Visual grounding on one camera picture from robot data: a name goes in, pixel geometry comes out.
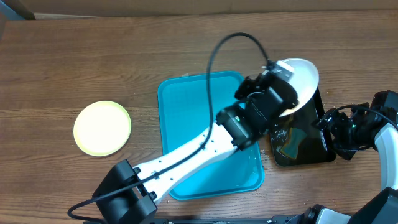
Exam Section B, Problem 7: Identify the black water tray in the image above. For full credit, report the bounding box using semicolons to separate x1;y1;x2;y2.
270;91;336;167

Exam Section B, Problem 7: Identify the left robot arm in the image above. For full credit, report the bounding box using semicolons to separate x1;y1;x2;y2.
93;70;300;223

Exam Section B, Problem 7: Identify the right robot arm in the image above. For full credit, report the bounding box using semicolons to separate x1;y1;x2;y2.
302;105;397;224

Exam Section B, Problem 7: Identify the teal plastic serving tray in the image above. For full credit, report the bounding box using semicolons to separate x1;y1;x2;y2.
157;71;265;200

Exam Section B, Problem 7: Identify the yellow green scrub sponge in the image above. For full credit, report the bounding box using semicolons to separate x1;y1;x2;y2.
279;128;307;160

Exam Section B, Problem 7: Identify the white plate with blue rim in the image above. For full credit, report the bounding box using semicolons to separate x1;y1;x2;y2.
276;58;319;117

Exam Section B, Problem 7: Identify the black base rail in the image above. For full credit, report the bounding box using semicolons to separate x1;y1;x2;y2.
83;203;358;224

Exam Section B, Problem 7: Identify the yellow-green rimmed plate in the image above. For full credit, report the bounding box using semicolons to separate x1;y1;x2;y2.
73;101;132;157

